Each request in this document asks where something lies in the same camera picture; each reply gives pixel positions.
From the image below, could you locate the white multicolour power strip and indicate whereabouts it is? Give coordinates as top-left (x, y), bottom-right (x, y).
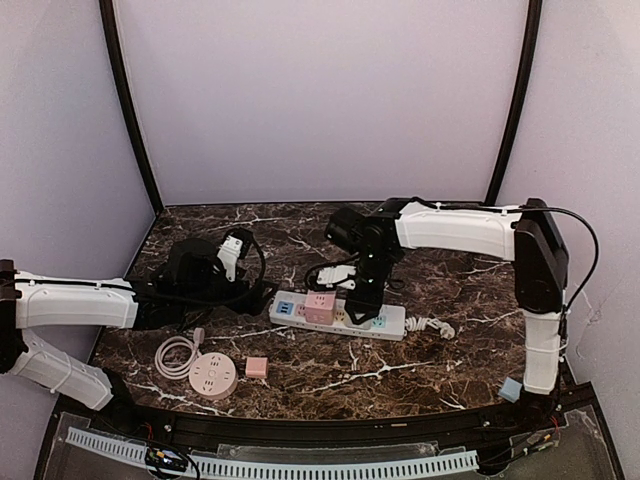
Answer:
top-left (269, 290), bottom-right (457, 342)

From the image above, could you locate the pink cube socket adapter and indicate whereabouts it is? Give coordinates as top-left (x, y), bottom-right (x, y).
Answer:
top-left (304, 290), bottom-right (336, 325)

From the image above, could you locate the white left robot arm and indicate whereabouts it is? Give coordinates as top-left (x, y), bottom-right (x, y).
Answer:
top-left (1, 230), bottom-right (277, 411)

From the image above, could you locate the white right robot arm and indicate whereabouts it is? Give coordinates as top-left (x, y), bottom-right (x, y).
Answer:
top-left (311, 197), bottom-right (569, 395)

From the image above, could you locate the pink flat plug adapter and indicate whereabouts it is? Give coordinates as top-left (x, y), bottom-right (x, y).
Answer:
top-left (244, 357), bottom-right (269, 379)

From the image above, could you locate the pink round power socket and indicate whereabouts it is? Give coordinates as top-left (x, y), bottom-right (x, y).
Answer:
top-left (154, 327), bottom-right (238, 400)

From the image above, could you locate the light blue cube adapter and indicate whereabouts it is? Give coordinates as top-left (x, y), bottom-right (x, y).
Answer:
top-left (498, 377), bottom-right (523, 403)

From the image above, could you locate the small green circuit board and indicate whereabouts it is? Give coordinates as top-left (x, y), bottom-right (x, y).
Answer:
top-left (144, 447), bottom-right (189, 471)

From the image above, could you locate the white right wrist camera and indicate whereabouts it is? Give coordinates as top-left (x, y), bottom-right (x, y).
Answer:
top-left (311, 265), bottom-right (356, 291)

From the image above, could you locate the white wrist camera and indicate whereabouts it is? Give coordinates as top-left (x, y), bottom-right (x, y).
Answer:
top-left (217, 228), bottom-right (253, 282)
top-left (311, 265), bottom-right (356, 291)

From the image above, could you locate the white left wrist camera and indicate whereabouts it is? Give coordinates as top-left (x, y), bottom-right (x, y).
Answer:
top-left (217, 228), bottom-right (253, 282)

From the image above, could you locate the grey slotted cable duct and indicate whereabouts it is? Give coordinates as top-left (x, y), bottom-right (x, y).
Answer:
top-left (65, 427), bottom-right (478, 479)

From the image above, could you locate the black left frame post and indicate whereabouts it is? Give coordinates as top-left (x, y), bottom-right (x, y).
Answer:
top-left (98, 0), bottom-right (164, 216)

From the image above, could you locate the black frame post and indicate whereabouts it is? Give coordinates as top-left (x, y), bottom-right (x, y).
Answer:
top-left (484, 0), bottom-right (543, 206)
top-left (98, 0), bottom-right (164, 216)

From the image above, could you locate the black right frame post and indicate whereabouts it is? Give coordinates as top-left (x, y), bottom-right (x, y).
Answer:
top-left (484, 0), bottom-right (543, 206)

